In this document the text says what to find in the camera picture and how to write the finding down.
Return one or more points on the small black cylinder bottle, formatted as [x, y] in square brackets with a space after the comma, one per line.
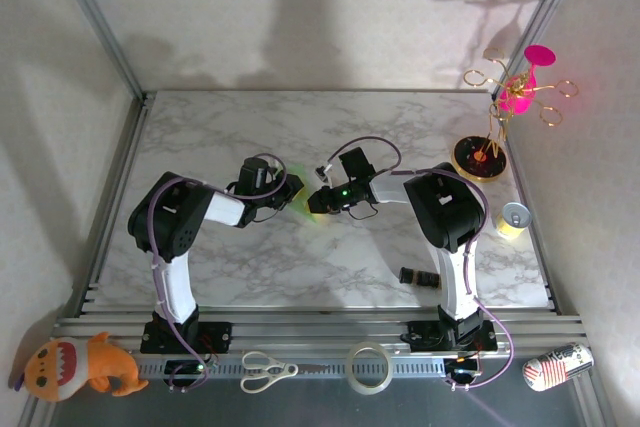
[417, 277]

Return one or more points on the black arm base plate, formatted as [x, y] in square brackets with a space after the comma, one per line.
[420, 334]
[215, 337]

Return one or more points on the light green paper sheet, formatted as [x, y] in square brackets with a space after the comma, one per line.
[309, 209]

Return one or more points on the aluminium frame crossbar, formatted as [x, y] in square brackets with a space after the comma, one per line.
[320, 329]

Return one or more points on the clear adhesive tape roll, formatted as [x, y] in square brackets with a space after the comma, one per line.
[370, 388]

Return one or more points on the yellow drink can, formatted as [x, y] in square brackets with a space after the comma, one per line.
[510, 229]

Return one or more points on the orange shark plush toy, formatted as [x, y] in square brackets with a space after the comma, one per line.
[100, 362]

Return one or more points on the aluminium table side rail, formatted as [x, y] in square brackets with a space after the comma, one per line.
[551, 292]
[120, 172]

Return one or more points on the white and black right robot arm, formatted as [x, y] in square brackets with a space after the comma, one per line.
[455, 287]

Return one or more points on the black controller board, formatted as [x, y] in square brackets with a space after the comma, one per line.
[462, 368]
[185, 368]

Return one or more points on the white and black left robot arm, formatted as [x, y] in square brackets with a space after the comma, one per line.
[175, 287]

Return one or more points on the pink wine glass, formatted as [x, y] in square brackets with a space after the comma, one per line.
[520, 102]

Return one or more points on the red white striped can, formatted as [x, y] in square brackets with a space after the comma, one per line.
[555, 367]

